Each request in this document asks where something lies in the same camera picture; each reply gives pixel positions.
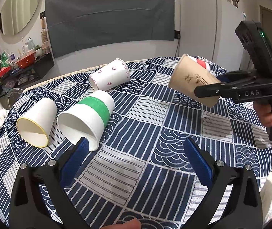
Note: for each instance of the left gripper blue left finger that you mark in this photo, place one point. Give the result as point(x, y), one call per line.
point(57, 174)

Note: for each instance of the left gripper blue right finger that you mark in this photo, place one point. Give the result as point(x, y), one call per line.
point(212, 174)

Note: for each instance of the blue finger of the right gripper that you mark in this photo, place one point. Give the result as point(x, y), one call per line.
point(237, 77)
point(218, 89)

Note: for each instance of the brown paper cup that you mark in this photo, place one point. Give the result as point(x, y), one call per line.
point(188, 75)

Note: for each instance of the white cup red band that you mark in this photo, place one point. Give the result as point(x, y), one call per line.
point(201, 62)

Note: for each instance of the white cup yellow rim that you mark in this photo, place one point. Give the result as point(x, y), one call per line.
point(35, 125)

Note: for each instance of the white cup green band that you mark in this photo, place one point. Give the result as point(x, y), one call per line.
point(87, 118)

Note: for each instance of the white cup pink hearts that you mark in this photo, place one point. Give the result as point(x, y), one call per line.
point(111, 75)

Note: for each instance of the person right hand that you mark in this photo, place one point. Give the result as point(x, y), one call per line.
point(264, 113)

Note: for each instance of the person left hand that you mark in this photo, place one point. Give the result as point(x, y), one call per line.
point(132, 224)

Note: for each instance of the white refrigerator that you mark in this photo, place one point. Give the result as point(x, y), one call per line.
point(208, 30)

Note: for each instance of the blue white patterned tablecloth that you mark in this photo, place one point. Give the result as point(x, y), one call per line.
point(139, 170)

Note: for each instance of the red flat bowl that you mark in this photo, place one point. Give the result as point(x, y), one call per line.
point(4, 71)

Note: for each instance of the red colander bowl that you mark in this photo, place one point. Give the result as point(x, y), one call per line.
point(27, 60)

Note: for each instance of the green snack bag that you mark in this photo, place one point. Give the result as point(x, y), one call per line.
point(5, 62)

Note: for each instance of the black wall shelf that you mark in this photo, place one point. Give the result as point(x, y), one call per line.
point(21, 77)

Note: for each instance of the oval wall mirror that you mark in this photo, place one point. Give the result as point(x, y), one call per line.
point(16, 14)

